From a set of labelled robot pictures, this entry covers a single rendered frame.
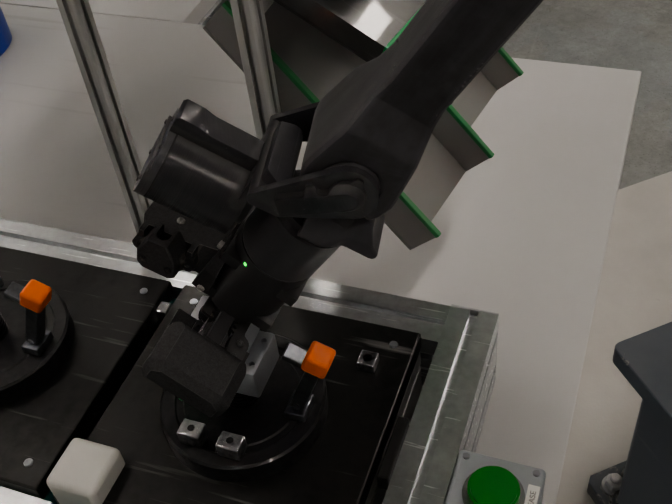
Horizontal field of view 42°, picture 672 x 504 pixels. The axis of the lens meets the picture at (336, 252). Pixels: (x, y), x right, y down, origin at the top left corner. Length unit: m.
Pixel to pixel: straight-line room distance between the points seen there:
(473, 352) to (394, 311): 0.09
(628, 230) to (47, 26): 1.02
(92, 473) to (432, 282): 0.44
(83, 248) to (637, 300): 0.59
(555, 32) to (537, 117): 1.87
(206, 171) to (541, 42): 2.56
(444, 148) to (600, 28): 2.23
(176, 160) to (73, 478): 0.32
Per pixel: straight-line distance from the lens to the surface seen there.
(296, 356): 0.67
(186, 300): 0.86
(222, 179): 0.52
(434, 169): 0.89
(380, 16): 0.76
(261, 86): 0.76
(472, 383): 0.77
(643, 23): 3.16
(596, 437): 0.87
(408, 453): 0.73
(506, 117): 1.22
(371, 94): 0.47
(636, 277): 1.01
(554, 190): 1.10
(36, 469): 0.78
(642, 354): 0.68
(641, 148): 2.60
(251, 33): 0.73
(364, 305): 0.83
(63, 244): 0.98
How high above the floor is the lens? 1.58
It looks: 44 degrees down
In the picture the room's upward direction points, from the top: 8 degrees counter-clockwise
